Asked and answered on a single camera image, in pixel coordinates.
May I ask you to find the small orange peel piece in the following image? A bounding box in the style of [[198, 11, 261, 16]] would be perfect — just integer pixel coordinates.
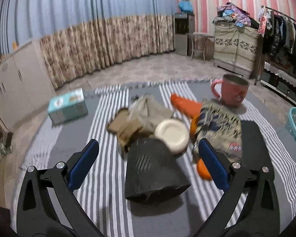
[[196, 159, 212, 181]]

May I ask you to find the patterned snack wrapper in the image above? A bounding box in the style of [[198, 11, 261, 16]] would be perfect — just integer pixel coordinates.
[[194, 99, 242, 162]]

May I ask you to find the orange peel half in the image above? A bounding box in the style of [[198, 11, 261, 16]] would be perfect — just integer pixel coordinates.
[[190, 116, 199, 139]]

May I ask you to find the white round plastic lid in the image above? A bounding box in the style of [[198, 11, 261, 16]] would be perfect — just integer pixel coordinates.
[[154, 118, 189, 155]]

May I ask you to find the orange plastic bag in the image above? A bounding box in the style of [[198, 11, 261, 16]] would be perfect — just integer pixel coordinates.
[[170, 93, 202, 119]]

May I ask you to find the beige paper bag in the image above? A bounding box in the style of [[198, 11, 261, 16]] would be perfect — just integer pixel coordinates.
[[127, 94, 174, 133]]

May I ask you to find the teal tissue box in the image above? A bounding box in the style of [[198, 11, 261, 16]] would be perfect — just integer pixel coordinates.
[[47, 88, 88, 125]]

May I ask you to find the grey striped table cloth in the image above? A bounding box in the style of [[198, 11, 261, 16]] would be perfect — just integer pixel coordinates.
[[21, 80, 296, 236]]

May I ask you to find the black power bank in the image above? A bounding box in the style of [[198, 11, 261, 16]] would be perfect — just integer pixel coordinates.
[[125, 138, 190, 204]]

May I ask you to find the brown phone case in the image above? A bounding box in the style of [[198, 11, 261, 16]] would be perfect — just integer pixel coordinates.
[[106, 108, 143, 152]]

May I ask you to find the pink metal mug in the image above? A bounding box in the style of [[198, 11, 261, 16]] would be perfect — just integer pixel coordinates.
[[211, 74, 249, 108]]

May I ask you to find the white low cabinet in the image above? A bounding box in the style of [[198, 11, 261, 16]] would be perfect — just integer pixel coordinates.
[[0, 41, 55, 130]]

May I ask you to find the cloth covered cabinet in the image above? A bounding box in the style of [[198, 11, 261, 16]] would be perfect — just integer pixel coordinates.
[[213, 22, 258, 79]]

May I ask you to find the small side table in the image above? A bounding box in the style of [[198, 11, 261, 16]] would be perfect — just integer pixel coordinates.
[[188, 32, 215, 62]]

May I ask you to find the clothes rack with garments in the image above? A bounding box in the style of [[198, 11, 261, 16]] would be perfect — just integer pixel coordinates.
[[254, 4, 296, 104]]

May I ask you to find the blue floral curtain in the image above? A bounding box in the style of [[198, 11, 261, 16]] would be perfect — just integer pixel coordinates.
[[0, 0, 176, 88]]

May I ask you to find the grey water dispenser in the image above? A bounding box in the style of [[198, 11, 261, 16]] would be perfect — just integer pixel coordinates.
[[174, 12, 195, 56]]

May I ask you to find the pile of clothes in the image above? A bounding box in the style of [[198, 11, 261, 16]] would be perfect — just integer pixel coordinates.
[[213, 2, 259, 29]]

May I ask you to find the blue water bottle cover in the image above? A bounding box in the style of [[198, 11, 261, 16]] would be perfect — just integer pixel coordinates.
[[178, 0, 194, 14]]

